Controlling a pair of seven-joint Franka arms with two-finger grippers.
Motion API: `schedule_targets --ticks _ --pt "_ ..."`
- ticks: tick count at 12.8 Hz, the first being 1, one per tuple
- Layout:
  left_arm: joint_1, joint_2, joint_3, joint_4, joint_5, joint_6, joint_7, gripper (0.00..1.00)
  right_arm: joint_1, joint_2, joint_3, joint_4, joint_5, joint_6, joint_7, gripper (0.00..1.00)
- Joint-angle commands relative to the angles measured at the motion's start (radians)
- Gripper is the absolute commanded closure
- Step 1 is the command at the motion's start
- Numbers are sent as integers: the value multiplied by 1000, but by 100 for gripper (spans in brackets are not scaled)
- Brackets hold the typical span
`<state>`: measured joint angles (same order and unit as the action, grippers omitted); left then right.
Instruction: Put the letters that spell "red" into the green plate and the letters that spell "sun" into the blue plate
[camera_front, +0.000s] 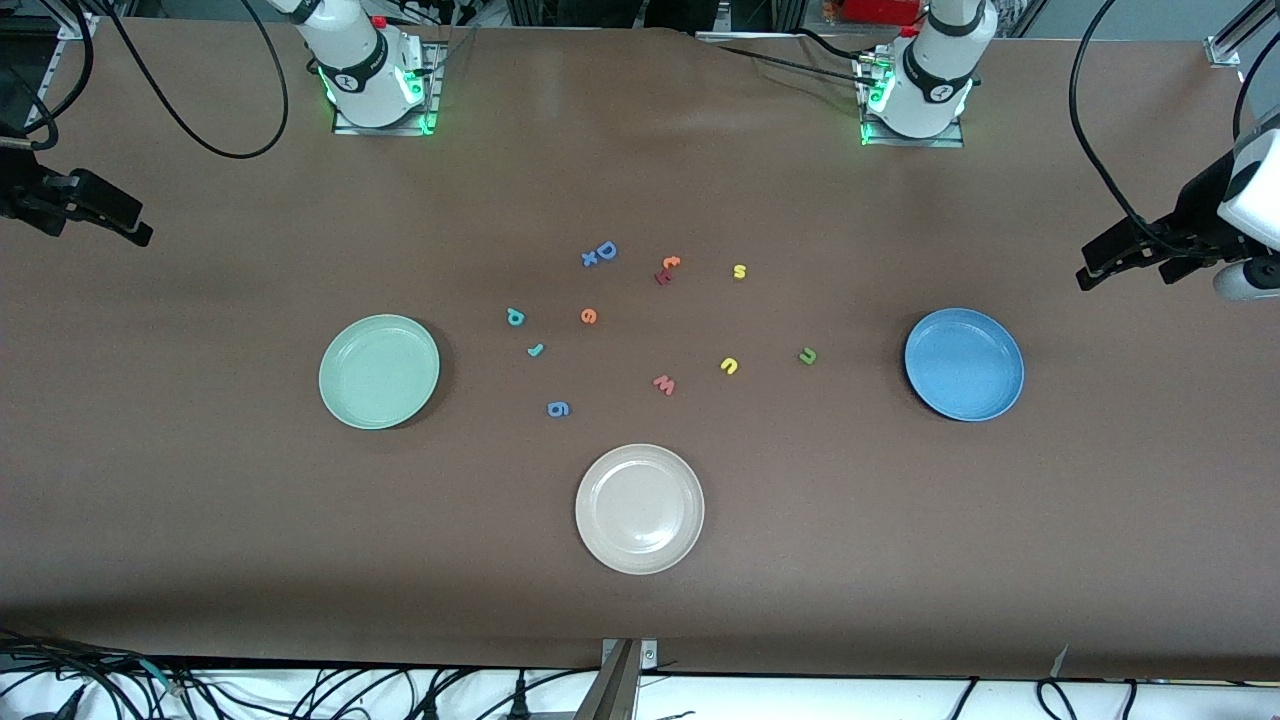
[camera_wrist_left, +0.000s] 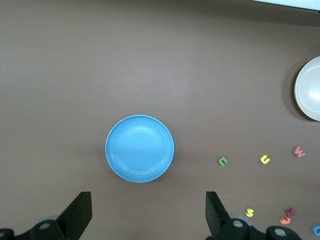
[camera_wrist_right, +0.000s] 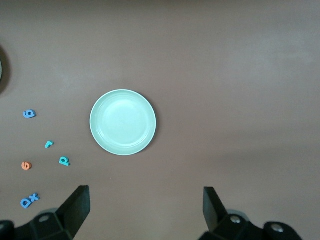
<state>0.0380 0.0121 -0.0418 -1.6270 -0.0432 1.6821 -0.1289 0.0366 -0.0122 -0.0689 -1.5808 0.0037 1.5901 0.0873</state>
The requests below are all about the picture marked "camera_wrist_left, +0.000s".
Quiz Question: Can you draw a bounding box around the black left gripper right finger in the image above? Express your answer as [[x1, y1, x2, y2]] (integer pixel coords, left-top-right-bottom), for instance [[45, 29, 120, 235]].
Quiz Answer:
[[205, 191, 301, 240]]

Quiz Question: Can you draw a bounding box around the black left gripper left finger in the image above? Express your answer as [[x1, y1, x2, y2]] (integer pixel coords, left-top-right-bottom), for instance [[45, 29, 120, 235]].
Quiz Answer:
[[0, 191, 93, 240]]

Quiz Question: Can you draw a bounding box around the pink foam letter w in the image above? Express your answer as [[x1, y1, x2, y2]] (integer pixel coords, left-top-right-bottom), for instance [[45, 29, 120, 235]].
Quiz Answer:
[[292, 146, 307, 159]]

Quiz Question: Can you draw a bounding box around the blue plate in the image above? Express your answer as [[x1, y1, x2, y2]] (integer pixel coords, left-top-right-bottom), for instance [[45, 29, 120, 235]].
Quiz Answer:
[[104, 114, 175, 183]]

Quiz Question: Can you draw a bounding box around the brown table cover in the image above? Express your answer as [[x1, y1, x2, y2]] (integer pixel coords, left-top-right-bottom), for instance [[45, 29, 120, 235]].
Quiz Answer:
[[0, 0, 320, 240]]

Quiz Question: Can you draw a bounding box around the beige plate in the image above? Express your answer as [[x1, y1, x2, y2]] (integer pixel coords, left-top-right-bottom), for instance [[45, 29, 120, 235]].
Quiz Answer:
[[294, 56, 320, 122]]

